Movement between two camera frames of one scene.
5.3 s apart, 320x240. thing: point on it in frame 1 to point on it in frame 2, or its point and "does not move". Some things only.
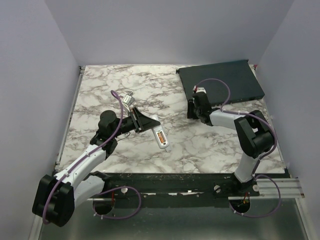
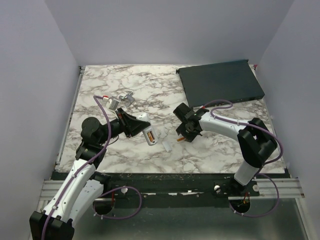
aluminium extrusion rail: (289, 188) does not move
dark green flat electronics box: (239, 75) does not move
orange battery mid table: (161, 139) to (150, 137)
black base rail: (176, 190) does not move
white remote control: (159, 134) to (149, 132)
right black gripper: (190, 114) to (189, 137)
